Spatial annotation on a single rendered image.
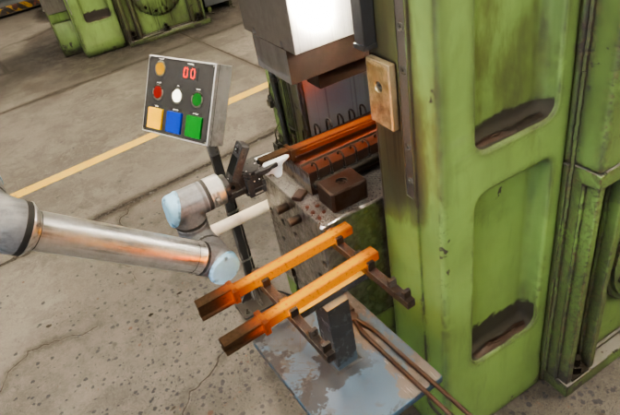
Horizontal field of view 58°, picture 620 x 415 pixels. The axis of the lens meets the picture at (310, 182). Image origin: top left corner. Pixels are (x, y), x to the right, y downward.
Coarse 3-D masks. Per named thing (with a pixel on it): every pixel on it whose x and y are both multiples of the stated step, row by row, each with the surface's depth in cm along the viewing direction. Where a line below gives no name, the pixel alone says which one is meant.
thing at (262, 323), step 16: (352, 256) 128; (368, 256) 128; (336, 272) 125; (352, 272) 126; (304, 288) 122; (320, 288) 122; (288, 304) 119; (304, 304) 121; (256, 320) 116; (272, 320) 117; (224, 336) 114; (240, 336) 113; (256, 336) 116
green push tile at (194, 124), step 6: (186, 120) 193; (192, 120) 192; (198, 120) 190; (186, 126) 194; (192, 126) 192; (198, 126) 190; (186, 132) 194; (192, 132) 192; (198, 132) 190; (198, 138) 191
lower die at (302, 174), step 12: (372, 132) 172; (348, 144) 169; (360, 144) 169; (372, 144) 168; (324, 156) 166; (336, 156) 166; (348, 156) 165; (360, 156) 167; (288, 168) 173; (300, 168) 164; (312, 168) 162; (324, 168) 162; (336, 168) 164; (300, 180) 168; (312, 180) 162; (312, 192) 164
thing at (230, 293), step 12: (336, 228) 138; (348, 228) 137; (312, 240) 135; (324, 240) 135; (300, 252) 132; (312, 252) 133; (276, 264) 130; (288, 264) 130; (252, 276) 128; (264, 276) 128; (276, 276) 130; (228, 288) 125; (240, 288) 126; (252, 288) 127; (204, 300) 123; (216, 300) 124; (228, 300) 126; (240, 300) 126; (204, 312) 123; (216, 312) 125
